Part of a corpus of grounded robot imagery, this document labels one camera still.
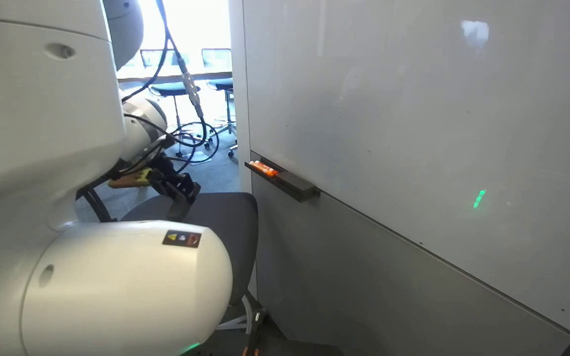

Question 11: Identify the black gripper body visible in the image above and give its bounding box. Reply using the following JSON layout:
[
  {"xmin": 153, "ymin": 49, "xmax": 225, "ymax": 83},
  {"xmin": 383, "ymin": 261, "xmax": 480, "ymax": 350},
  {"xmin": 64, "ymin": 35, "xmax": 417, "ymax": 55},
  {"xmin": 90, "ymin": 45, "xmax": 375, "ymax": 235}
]
[{"xmin": 144, "ymin": 152, "xmax": 185, "ymax": 195}]

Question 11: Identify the orange marker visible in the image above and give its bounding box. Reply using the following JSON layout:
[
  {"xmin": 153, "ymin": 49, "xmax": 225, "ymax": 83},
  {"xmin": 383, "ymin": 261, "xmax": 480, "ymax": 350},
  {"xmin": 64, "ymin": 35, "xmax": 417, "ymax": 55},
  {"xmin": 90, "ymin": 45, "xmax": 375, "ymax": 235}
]
[{"xmin": 247, "ymin": 160, "xmax": 280, "ymax": 180}]

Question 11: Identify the black marker tray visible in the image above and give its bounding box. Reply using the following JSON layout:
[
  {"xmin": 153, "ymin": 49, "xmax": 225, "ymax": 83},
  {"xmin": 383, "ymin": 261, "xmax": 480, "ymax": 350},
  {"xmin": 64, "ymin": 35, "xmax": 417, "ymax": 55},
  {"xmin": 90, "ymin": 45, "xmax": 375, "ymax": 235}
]
[{"xmin": 243, "ymin": 156, "xmax": 322, "ymax": 203}]

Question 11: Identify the thin black camera cable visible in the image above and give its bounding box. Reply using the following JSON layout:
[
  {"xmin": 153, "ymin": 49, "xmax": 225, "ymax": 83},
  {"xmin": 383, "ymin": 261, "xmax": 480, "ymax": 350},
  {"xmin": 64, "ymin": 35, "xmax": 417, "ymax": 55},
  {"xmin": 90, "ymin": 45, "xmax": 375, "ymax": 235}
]
[{"xmin": 120, "ymin": 108, "xmax": 223, "ymax": 168}]

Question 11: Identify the thick black cable bundle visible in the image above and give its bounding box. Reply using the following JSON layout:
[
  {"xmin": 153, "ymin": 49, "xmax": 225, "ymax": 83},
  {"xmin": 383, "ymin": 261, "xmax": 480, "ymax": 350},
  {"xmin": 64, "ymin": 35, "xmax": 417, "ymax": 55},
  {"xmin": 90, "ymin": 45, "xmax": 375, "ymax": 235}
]
[{"xmin": 120, "ymin": 0, "xmax": 209, "ymax": 130}]

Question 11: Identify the large wall whiteboard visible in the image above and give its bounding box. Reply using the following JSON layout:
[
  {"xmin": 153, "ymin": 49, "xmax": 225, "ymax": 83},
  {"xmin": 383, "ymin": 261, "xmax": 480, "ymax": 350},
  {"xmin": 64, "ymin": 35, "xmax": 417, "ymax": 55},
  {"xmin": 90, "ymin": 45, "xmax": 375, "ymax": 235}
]
[{"xmin": 227, "ymin": 0, "xmax": 570, "ymax": 348}]

